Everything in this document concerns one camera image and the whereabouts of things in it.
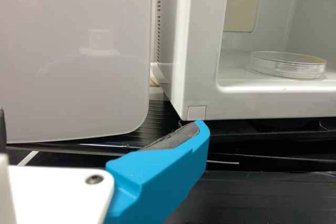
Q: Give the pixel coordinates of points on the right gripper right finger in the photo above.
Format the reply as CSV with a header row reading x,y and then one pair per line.
x,y
157,176

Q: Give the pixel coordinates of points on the white box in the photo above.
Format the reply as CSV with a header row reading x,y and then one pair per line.
x,y
73,51

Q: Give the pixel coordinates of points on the white incubator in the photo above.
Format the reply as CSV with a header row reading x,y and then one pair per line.
x,y
199,51

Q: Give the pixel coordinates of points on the petri dish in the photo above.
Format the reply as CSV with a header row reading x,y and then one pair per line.
x,y
288,64

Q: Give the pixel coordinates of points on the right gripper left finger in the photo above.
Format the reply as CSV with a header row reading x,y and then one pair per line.
x,y
2,129

